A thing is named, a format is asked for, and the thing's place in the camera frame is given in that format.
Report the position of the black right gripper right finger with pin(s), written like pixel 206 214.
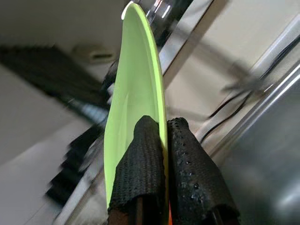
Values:
pixel 194 182

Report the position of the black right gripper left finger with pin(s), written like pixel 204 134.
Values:
pixel 140 173

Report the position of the light green plate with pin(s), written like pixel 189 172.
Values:
pixel 138 82

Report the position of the chrome kitchen faucet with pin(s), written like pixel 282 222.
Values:
pixel 248 80

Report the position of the stainless steel sink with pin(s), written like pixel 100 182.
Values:
pixel 269 164

